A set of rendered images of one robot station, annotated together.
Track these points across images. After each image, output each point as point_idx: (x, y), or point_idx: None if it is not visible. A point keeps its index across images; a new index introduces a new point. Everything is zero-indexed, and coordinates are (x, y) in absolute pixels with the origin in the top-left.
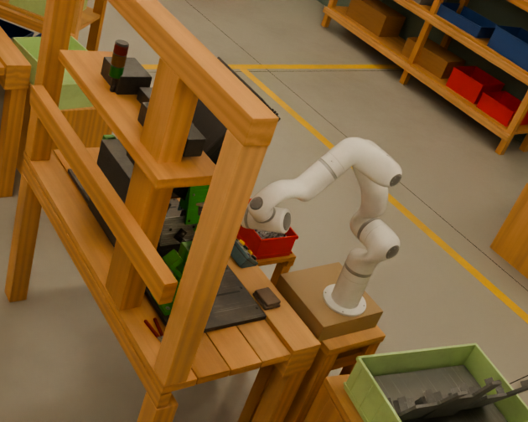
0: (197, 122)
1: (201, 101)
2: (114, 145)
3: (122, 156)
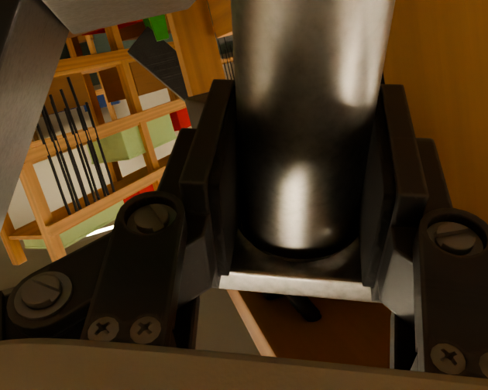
0: None
1: None
2: (170, 9)
3: (175, 0)
